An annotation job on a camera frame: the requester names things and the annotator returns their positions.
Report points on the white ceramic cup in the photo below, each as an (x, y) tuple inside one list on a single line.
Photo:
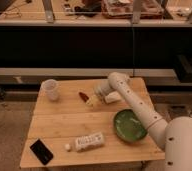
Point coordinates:
[(50, 87)]

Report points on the white rectangular block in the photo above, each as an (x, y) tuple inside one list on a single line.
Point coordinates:
[(112, 97)]

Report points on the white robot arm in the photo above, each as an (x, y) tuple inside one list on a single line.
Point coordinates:
[(174, 137)]

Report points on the grey metal shelf rail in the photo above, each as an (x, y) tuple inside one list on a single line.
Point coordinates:
[(75, 72)]

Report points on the wooden slatted table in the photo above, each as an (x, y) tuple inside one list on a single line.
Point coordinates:
[(59, 123)]

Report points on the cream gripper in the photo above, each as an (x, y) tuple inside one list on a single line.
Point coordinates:
[(93, 101)]

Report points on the black smartphone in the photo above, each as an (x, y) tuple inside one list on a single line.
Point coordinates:
[(43, 154)]

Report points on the green bowl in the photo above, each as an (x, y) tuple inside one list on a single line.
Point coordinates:
[(128, 127)]

